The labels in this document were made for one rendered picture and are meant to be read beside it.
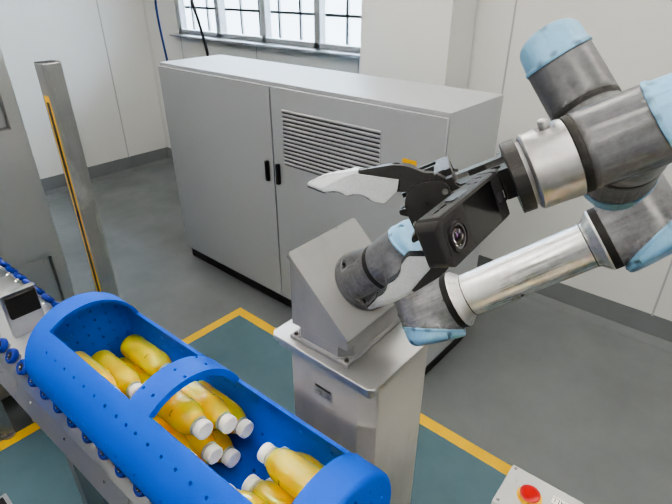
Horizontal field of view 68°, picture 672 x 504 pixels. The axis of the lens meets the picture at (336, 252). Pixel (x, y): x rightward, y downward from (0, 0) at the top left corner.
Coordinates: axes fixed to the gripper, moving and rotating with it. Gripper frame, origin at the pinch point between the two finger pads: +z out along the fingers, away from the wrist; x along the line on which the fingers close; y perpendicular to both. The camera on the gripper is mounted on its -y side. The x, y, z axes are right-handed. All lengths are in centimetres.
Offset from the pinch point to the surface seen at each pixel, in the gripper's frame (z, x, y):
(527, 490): -4, -63, 25
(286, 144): 74, 2, 216
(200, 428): 49, -31, 23
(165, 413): 57, -27, 26
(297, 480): 32, -43, 17
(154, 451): 53, -28, 15
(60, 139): 104, 40, 99
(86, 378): 72, -15, 28
